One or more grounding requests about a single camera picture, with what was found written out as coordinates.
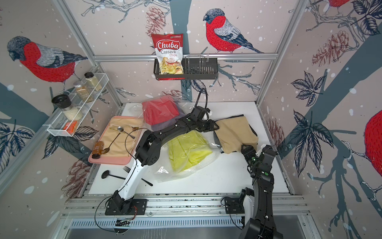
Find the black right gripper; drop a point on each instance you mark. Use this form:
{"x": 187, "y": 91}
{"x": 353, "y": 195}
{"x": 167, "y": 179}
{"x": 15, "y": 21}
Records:
{"x": 249, "y": 148}

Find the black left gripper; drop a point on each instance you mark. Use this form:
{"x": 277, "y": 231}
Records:
{"x": 211, "y": 127}

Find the beige knitted garment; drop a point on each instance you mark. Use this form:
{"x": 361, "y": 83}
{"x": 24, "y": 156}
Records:
{"x": 234, "y": 132}

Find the neon yellow garment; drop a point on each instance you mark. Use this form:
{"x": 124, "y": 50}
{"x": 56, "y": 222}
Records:
{"x": 188, "y": 150}

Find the clear plastic vacuum bag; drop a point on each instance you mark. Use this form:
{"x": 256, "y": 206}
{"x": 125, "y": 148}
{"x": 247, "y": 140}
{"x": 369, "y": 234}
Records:
{"x": 162, "y": 170}

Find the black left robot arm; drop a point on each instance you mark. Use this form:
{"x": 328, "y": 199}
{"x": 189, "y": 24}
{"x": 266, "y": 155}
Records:
{"x": 147, "y": 153}

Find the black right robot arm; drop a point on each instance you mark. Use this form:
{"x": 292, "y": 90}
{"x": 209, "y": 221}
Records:
{"x": 257, "y": 202}

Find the red Chuba cassava chips bag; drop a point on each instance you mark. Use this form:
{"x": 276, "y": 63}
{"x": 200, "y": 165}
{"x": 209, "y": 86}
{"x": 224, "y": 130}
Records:
{"x": 169, "y": 52}

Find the red folded garment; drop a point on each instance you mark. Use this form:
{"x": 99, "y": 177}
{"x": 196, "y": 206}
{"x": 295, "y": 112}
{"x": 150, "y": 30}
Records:
{"x": 160, "y": 110}

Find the purple grey folded garment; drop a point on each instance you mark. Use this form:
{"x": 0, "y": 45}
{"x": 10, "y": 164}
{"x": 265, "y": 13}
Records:
{"x": 163, "y": 125}

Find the metal spoon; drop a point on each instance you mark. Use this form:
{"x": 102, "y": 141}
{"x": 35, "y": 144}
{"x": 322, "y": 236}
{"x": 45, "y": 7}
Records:
{"x": 120, "y": 129}

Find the pink tray with beige mat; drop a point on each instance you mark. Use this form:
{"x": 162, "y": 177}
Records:
{"x": 124, "y": 145}

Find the black plastic fork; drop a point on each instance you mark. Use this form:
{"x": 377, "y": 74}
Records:
{"x": 127, "y": 169}

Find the amber sauce bottle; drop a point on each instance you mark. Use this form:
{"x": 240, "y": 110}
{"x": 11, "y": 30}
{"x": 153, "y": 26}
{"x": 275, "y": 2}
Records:
{"x": 97, "y": 150}

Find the black ladle spoon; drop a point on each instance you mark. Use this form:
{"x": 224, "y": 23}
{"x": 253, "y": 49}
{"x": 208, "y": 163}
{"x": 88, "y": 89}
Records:
{"x": 106, "y": 174}

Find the yellow spice jar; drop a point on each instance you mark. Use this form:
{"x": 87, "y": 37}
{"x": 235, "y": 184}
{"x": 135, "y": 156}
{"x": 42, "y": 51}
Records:
{"x": 93, "y": 81}

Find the brown spice jar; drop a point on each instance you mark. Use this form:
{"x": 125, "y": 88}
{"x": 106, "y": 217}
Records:
{"x": 83, "y": 92}

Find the black lid spice jar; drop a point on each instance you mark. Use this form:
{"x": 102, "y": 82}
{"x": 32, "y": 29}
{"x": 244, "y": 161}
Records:
{"x": 71, "y": 112}

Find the small red packet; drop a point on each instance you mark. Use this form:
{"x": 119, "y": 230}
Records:
{"x": 71, "y": 126}

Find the clear acrylic spice shelf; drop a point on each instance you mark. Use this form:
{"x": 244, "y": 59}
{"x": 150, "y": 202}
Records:
{"x": 55, "y": 128}

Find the black wire wall basket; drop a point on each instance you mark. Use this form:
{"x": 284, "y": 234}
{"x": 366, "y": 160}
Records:
{"x": 201, "y": 68}

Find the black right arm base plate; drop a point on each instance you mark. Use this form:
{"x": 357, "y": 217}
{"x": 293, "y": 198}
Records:
{"x": 233, "y": 205}

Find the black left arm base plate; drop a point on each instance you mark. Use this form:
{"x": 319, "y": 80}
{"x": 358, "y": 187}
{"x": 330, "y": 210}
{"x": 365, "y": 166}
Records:
{"x": 134, "y": 207}

